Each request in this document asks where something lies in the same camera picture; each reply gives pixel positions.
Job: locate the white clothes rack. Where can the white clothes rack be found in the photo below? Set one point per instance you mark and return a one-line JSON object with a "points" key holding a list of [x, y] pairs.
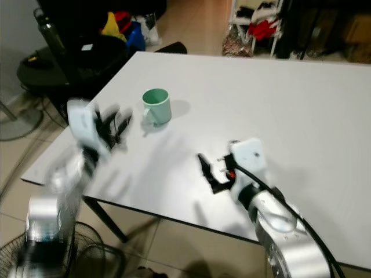
{"points": [[230, 23]]}

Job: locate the red cloth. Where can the red cloth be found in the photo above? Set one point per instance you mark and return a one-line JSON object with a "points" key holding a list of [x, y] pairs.
{"points": [[123, 21]]}

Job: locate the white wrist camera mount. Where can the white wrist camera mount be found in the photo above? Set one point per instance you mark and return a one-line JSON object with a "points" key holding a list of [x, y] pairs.
{"points": [[250, 159], [84, 124]]}

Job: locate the dark drink bottle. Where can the dark drink bottle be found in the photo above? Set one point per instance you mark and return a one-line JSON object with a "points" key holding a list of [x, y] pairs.
{"points": [[49, 32]]}

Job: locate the black shelf unit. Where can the black shelf unit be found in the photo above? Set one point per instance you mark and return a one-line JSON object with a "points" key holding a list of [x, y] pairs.
{"points": [[324, 29]]}

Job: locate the yellow cloth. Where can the yellow cloth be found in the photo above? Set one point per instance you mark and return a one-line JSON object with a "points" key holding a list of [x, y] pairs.
{"points": [[112, 28]]}

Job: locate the clear plastic bag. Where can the clear plastic bag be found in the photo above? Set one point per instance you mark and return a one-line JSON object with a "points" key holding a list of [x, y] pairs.
{"points": [[149, 30]]}

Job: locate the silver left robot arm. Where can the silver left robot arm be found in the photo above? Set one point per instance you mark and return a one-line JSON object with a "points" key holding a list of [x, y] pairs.
{"points": [[46, 220]]}

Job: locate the black table leg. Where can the black table leg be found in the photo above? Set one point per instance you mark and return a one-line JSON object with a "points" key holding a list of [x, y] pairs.
{"points": [[105, 219]]}

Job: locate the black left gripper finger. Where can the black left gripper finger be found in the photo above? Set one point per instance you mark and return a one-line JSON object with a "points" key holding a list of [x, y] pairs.
{"points": [[115, 117], [126, 124]]}

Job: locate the black round side table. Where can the black round side table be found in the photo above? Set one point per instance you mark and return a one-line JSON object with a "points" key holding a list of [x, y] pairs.
{"points": [[43, 69]]}

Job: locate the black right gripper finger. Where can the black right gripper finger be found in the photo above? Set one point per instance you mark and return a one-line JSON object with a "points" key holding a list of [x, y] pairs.
{"points": [[207, 168], [233, 148]]}

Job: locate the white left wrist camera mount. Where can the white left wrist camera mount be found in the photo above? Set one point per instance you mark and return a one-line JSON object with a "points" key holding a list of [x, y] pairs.
{"points": [[84, 124]]}

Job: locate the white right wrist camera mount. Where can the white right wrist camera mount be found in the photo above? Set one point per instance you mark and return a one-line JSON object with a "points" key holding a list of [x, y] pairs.
{"points": [[250, 159]]}

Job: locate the blue bag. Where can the blue bag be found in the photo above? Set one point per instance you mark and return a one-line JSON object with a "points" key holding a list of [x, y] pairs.
{"points": [[135, 38]]}

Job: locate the grey round stand base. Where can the grey round stand base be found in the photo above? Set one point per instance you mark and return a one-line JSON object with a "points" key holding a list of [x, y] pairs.
{"points": [[18, 124]]}

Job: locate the black chair back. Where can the black chair back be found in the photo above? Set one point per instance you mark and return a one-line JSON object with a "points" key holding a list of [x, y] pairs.
{"points": [[171, 47]]}

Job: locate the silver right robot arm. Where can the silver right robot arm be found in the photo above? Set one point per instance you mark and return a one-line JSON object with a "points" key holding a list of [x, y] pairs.
{"points": [[290, 237]]}

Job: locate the small white paper tag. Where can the small white paper tag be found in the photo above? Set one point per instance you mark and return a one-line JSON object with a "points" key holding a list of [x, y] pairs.
{"points": [[87, 47]]}

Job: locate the red garment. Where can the red garment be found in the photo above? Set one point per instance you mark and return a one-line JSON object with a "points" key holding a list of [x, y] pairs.
{"points": [[262, 29]]}

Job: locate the green ceramic mug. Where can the green ceramic mug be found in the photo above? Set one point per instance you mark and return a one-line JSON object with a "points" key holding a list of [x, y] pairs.
{"points": [[157, 109]]}

